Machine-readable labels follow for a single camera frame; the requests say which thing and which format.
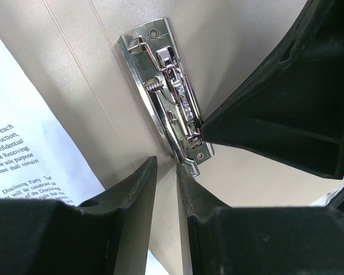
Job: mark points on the chrome folder clip mechanism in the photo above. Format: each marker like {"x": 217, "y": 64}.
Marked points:
{"x": 152, "y": 56}

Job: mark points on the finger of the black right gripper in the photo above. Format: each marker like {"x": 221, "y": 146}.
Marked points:
{"x": 291, "y": 108}

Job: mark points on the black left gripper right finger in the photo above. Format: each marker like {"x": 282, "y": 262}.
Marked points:
{"x": 219, "y": 239}

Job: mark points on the printed white paper sheet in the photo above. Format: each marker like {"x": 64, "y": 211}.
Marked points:
{"x": 38, "y": 159}

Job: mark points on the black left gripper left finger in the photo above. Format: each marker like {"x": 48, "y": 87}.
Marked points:
{"x": 107, "y": 234}

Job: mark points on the beige paper folder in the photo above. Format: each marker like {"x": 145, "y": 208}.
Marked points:
{"x": 69, "y": 52}

